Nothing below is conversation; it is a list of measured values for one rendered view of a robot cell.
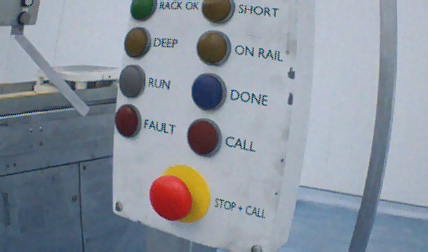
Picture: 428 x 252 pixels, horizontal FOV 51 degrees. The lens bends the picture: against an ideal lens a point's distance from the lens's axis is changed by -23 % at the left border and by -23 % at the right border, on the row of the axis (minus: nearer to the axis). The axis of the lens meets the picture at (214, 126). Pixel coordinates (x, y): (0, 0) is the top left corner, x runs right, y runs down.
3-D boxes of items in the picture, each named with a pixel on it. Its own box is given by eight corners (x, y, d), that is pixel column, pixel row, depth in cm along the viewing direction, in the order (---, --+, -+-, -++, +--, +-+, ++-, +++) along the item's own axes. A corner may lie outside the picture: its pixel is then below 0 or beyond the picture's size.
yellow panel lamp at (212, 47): (223, 66, 44) (226, 32, 43) (192, 62, 45) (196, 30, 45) (228, 66, 44) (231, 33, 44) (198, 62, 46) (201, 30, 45)
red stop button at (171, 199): (183, 228, 44) (186, 183, 44) (144, 215, 46) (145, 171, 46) (211, 217, 48) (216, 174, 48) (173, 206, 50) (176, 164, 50)
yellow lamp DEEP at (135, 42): (142, 57, 48) (147, 27, 47) (120, 56, 49) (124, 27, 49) (147, 57, 48) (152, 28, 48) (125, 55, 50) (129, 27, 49)
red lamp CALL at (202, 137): (213, 158, 45) (217, 123, 44) (183, 152, 46) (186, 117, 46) (218, 157, 46) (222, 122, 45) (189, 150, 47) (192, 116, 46)
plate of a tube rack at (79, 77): (81, 82, 135) (82, 74, 135) (34, 76, 147) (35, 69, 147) (135, 78, 156) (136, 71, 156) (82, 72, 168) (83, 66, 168)
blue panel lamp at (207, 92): (218, 112, 44) (222, 76, 44) (187, 107, 46) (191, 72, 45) (223, 111, 45) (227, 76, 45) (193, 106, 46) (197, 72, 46)
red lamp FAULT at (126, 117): (134, 139, 49) (136, 108, 48) (112, 133, 50) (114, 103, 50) (139, 138, 49) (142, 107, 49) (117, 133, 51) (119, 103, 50)
